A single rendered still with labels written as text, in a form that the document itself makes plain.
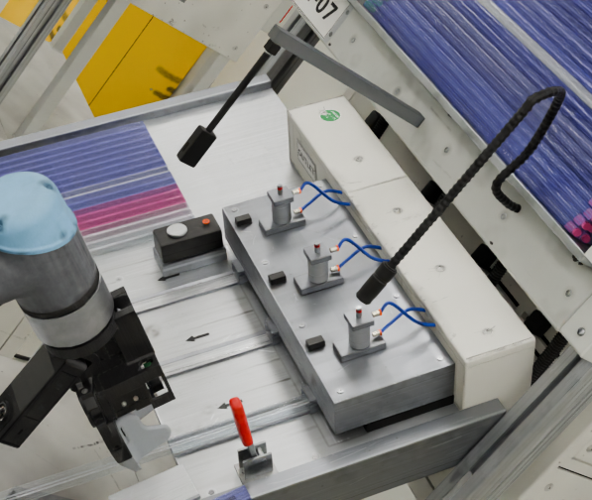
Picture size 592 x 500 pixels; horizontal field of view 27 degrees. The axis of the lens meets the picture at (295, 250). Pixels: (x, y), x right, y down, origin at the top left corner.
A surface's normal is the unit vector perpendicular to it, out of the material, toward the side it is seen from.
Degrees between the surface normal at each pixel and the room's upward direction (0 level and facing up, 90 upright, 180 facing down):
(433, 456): 90
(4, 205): 54
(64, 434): 0
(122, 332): 90
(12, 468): 0
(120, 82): 90
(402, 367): 43
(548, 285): 90
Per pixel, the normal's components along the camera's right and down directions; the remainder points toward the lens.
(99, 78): 0.37, 0.59
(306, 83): -0.70, -0.33
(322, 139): -0.04, -0.76
